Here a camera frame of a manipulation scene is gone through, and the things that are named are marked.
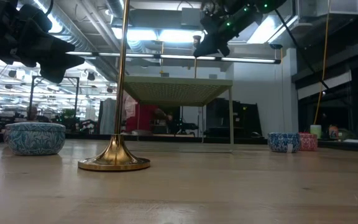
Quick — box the blue patterned candle tin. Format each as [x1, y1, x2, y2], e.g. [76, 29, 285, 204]
[267, 132, 301, 154]

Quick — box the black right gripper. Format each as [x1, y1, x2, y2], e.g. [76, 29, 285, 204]
[193, 0, 262, 58]

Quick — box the green perforated metal shelf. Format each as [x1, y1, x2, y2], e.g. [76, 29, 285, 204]
[116, 75, 234, 153]

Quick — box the white ceiling unit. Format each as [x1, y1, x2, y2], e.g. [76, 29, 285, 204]
[296, 0, 358, 17]

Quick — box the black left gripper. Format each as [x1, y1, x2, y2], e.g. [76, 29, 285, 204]
[0, 0, 86, 84]

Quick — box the light green cup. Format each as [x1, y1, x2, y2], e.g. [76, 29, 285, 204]
[310, 124, 322, 140]

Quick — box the grey hanging cloth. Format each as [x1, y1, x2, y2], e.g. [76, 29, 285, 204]
[99, 98, 117, 135]

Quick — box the red patterned candle tin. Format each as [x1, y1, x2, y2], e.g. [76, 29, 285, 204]
[298, 132, 319, 152]

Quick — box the yellow cable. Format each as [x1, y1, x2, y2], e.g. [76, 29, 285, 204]
[313, 0, 331, 125]

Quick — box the long ceiling light bar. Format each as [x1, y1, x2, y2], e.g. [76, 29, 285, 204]
[66, 51, 282, 65]

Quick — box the black cabinet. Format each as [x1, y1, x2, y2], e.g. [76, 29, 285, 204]
[205, 98, 263, 138]

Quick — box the orange container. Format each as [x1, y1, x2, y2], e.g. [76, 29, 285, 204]
[328, 124, 339, 140]

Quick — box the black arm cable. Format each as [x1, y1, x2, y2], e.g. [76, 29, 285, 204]
[274, 8, 329, 90]

